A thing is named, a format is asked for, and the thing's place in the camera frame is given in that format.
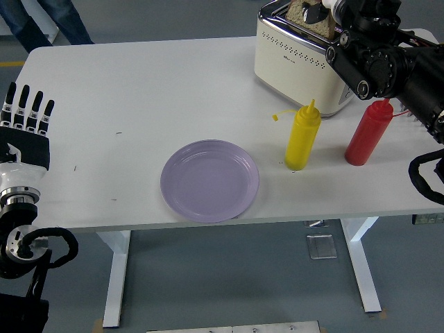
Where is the red squeeze bottle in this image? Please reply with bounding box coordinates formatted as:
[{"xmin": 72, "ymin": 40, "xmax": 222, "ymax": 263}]
[{"xmin": 344, "ymin": 98, "xmax": 409, "ymax": 167}]

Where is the clear plastic floor plate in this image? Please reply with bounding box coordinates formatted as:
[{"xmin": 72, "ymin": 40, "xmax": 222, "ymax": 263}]
[{"xmin": 306, "ymin": 234, "xmax": 338, "ymax": 260}]

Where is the table control panel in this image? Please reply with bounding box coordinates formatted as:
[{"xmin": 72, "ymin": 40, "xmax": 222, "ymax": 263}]
[{"xmin": 411, "ymin": 213, "xmax": 444, "ymax": 225}]

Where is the bread slice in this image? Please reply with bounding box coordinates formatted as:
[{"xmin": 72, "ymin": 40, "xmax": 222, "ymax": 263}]
[{"xmin": 286, "ymin": 0, "xmax": 344, "ymax": 40}]

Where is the purple plate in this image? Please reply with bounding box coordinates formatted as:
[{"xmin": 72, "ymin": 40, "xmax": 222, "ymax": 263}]
[{"xmin": 160, "ymin": 139, "xmax": 261, "ymax": 223}]

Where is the yellow squeeze bottle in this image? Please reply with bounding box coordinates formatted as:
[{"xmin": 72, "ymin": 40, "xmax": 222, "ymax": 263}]
[{"xmin": 271, "ymin": 99, "xmax": 322, "ymax": 171}]

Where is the cream and chrome toaster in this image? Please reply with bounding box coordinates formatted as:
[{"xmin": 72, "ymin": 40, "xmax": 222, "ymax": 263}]
[{"xmin": 253, "ymin": 0, "xmax": 361, "ymax": 118}]

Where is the grey metal base plate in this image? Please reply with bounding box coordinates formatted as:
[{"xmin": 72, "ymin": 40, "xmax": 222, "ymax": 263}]
[{"xmin": 146, "ymin": 321, "xmax": 322, "ymax": 333}]

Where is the white cabinet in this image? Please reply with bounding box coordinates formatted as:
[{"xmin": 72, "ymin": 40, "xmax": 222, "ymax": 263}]
[{"xmin": 0, "ymin": 0, "xmax": 61, "ymax": 45}]

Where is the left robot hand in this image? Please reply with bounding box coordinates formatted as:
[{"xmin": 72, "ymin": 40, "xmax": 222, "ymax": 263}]
[{"xmin": 0, "ymin": 82, "xmax": 56, "ymax": 192}]

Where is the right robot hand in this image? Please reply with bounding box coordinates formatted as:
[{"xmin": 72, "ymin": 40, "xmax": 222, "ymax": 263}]
[{"xmin": 300, "ymin": 0, "xmax": 344, "ymax": 25}]

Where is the person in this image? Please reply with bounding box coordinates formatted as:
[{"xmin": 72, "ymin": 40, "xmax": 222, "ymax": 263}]
[{"xmin": 0, "ymin": 0, "xmax": 95, "ymax": 53}]

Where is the white table leg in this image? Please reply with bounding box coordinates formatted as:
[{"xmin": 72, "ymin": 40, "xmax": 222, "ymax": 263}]
[
  {"xmin": 339, "ymin": 216, "xmax": 383, "ymax": 314},
  {"xmin": 96, "ymin": 229, "xmax": 133, "ymax": 329}
]

